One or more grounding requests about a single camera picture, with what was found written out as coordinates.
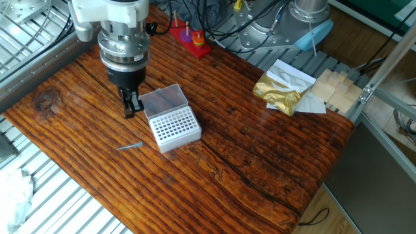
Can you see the crumpled white cloth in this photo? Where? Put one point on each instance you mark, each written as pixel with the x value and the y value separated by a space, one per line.
pixel 13 198

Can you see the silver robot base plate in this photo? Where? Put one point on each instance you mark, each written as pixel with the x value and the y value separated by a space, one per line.
pixel 256 32

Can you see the gold tissue pack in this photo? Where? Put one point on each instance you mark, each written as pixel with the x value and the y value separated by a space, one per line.
pixel 279 94

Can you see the grey panel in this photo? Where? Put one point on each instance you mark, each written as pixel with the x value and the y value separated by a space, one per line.
pixel 373 182

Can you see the aluminium frame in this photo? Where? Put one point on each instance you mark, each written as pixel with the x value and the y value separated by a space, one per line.
pixel 388 66

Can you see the silver mounting plate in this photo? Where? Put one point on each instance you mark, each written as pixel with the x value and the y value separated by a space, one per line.
pixel 22 9

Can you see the yellow clip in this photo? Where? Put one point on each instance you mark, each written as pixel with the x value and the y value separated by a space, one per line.
pixel 238 4

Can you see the white pipette tip box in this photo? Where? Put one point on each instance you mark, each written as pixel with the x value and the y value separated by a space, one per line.
pixel 172 123

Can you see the wooden block puzzle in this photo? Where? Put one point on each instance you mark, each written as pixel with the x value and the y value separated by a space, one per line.
pixel 338 91

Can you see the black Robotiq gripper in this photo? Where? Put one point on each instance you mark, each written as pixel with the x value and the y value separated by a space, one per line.
pixel 126 79

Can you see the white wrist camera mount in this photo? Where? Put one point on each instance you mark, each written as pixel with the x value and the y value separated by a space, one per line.
pixel 97 13

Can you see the translucent medium pipette tip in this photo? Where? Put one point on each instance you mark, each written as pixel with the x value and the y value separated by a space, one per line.
pixel 130 146

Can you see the grey cloth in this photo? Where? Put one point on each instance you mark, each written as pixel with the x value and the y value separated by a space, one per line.
pixel 214 14

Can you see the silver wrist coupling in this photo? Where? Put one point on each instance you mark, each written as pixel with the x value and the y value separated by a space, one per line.
pixel 123 48

